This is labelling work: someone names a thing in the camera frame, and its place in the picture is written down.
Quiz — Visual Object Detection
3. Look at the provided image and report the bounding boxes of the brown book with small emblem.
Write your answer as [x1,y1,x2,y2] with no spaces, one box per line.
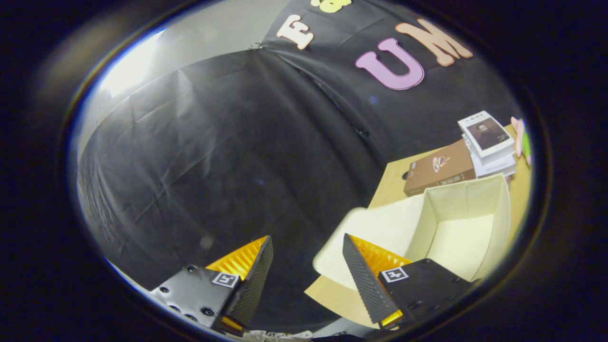
[404,139,476,197]

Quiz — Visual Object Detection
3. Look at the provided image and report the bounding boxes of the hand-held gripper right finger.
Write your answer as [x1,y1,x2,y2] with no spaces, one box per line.
[342,233,475,331]

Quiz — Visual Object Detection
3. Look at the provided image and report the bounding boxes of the black backdrop cloth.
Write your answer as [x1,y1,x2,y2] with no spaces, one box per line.
[76,0,523,334]

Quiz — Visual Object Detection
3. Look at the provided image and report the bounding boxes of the white book with portrait cover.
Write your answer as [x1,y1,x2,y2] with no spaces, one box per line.
[457,111,515,158]

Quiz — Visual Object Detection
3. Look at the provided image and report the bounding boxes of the cream fabric storage box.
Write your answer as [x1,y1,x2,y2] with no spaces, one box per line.
[313,173,512,290]

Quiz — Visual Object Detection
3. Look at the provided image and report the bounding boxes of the thick white book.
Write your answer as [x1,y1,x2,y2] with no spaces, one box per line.
[463,135,517,179]

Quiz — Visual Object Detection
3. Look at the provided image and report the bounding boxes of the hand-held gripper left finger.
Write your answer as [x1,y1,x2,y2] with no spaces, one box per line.
[150,235,275,337]

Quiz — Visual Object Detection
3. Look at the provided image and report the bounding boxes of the pink and green plush toy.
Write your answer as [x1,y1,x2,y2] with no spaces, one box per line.
[511,116,532,165]

